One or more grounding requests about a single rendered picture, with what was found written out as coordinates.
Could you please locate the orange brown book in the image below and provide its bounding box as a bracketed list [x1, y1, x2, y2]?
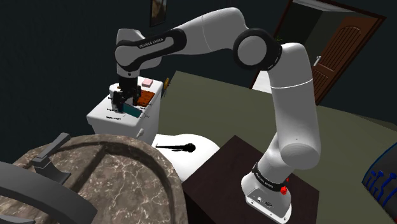
[137, 90, 156, 108]

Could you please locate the brown wooden door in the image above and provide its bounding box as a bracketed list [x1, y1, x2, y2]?
[249, 0, 387, 106]

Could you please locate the grey faucet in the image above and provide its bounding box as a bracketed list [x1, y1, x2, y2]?
[30, 132, 73, 185]

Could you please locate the teal flat box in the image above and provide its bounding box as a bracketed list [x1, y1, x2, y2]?
[123, 103, 144, 119]

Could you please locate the dark robot stand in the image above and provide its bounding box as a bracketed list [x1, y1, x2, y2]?
[181, 134, 321, 224]

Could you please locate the dark basket with blue pattern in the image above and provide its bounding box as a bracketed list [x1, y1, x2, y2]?
[361, 143, 397, 216]

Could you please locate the brown marble sink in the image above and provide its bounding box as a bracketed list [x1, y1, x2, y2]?
[0, 133, 190, 224]

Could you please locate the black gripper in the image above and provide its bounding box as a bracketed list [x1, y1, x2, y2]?
[112, 75, 143, 113]

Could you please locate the grey curved bar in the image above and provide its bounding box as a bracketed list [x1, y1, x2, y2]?
[0, 160, 99, 224]

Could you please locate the white toilet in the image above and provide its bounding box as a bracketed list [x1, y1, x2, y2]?
[86, 76, 221, 183]

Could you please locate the framed wall picture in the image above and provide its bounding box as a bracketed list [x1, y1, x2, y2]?
[150, 0, 168, 29]

